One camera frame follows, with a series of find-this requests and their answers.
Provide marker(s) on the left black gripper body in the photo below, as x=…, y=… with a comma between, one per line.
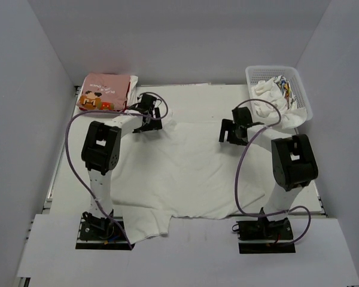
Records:
x=151, y=113

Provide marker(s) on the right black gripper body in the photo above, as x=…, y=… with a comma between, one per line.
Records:
x=234, y=138

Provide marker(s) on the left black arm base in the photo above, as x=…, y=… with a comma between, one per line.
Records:
x=91, y=238

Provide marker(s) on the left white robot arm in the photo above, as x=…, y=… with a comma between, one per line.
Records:
x=101, y=151

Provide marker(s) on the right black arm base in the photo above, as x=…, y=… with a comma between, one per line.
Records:
x=262, y=237

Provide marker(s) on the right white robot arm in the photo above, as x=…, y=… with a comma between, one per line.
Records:
x=293, y=162

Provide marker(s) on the crumpled white shirt in basket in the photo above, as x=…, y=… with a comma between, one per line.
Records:
x=275, y=102

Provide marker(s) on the white plastic basket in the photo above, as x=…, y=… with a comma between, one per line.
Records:
x=254, y=74

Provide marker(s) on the pink folded t shirt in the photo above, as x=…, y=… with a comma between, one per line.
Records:
x=104, y=92

